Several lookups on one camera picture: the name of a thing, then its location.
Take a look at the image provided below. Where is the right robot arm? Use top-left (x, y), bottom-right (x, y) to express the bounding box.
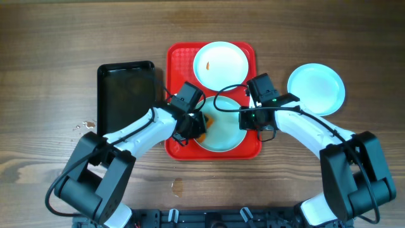
top-left (239, 73), bottom-right (397, 227)

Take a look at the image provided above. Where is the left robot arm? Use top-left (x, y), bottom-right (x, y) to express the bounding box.
top-left (45, 82), bottom-right (208, 227)

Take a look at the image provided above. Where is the red plastic tray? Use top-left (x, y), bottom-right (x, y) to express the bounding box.
top-left (165, 42), bottom-right (262, 161)

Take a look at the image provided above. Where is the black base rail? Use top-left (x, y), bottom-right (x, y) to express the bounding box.
top-left (72, 207), bottom-right (317, 228)

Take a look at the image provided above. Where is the pale blue plate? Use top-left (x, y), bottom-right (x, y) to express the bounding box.
top-left (287, 63), bottom-right (346, 116)
top-left (193, 41), bottom-right (249, 91)
top-left (195, 96), bottom-right (247, 153)

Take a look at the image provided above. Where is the pale blue plate top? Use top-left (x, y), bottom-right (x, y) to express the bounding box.
top-left (193, 41), bottom-right (249, 91)

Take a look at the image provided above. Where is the green orange sponge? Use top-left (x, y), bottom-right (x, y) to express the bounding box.
top-left (195, 114), bottom-right (214, 143)

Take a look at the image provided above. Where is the right black cable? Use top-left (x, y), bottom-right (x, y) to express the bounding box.
top-left (213, 84), bottom-right (380, 225)

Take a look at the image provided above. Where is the black rectangular water tray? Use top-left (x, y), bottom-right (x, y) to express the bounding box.
top-left (97, 61), bottom-right (156, 136)

